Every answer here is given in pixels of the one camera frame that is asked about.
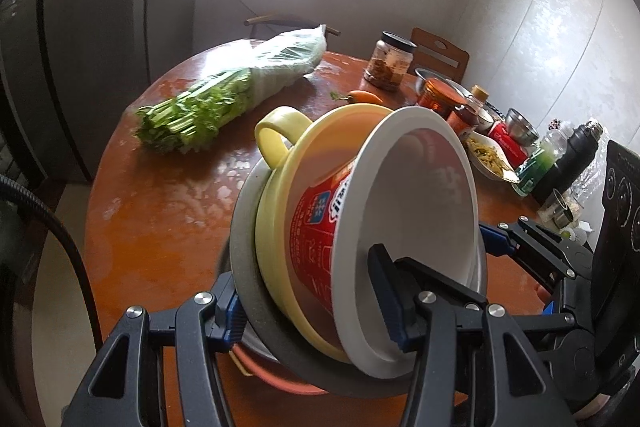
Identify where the large steel bowl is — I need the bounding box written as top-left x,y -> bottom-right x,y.
228,156 -> 490,400

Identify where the red instant noodle bowl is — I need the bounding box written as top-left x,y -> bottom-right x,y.
291,106 -> 480,379

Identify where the red tissue box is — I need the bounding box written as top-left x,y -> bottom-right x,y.
488,121 -> 528,169

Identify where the black cable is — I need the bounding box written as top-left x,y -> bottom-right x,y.
0,172 -> 104,338

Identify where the red chili sauce jar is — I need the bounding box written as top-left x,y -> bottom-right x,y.
416,77 -> 464,119

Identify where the dark steel bowl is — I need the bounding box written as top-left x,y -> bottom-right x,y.
414,67 -> 448,95

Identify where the small steel bowl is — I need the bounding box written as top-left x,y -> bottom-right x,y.
506,107 -> 539,147

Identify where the brown sauce bottle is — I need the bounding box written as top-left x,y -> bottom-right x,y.
447,86 -> 489,142

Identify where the clear plastic cup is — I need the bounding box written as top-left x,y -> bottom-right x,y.
538,190 -> 570,222

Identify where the green drink plastic bottle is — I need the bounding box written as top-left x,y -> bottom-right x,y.
512,127 -> 573,197

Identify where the small steel cup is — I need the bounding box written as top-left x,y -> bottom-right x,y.
551,204 -> 575,229

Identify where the fruit in foam net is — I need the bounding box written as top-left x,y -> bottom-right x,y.
560,227 -> 579,243

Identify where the pink bear plastic plate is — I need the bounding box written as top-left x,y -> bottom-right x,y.
230,345 -> 326,397

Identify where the black thermos flask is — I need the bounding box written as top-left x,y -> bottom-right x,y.
532,118 -> 603,205

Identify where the clear pickle jar black lid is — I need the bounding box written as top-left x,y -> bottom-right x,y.
363,31 -> 416,92

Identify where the bagged celery bunch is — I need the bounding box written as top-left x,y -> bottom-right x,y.
136,25 -> 326,153

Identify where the white dish with noodles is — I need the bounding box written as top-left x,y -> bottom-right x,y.
464,131 -> 520,184

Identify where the white ceramic bowl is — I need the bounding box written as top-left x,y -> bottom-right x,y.
475,106 -> 500,134

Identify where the carrot farthest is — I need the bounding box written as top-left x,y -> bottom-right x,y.
330,90 -> 384,105

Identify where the wooden chair far side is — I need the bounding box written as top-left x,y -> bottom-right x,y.
243,13 -> 321,38

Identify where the grey refrigerator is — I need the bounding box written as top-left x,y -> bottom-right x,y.
1,0 -> 195,185

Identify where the yellow enamel bowl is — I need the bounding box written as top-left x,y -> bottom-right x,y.
255,103 -> 392,363

